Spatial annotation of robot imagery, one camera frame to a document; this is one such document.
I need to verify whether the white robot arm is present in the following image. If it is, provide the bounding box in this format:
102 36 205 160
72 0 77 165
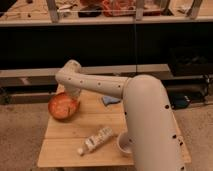
55 60 186 171

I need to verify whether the orange ceramic bowl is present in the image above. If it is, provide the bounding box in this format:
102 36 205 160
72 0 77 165
48 92 80 120

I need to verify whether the blue sponge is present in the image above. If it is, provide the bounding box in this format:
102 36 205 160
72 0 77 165
102 96 121 106

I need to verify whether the long wooden bench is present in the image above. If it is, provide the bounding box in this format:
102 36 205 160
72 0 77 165
0 64 172 105

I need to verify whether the white plastic bottle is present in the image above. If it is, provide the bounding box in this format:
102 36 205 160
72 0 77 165
77 126 114 156

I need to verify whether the white cup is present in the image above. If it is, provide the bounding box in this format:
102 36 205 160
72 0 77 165
116 132 132 157

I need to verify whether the wooden table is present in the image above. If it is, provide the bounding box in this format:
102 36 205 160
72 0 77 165
37 83 192 169

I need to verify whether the black hanging cable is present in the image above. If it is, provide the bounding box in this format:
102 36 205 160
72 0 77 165
133 16 139 76

